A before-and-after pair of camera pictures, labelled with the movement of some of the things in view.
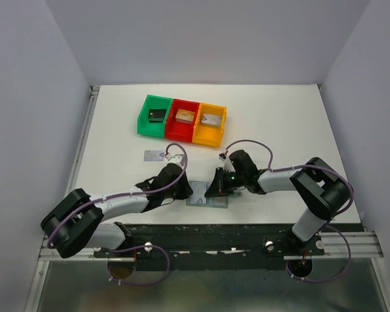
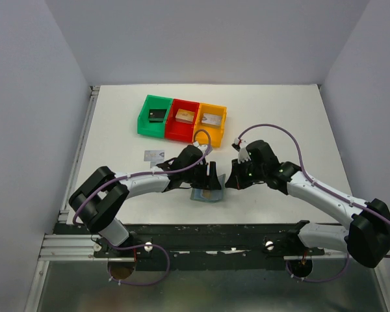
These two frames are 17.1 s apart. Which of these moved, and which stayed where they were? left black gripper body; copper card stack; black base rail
Moved: left black gripper body
Stayed: black base rail; copper card stack
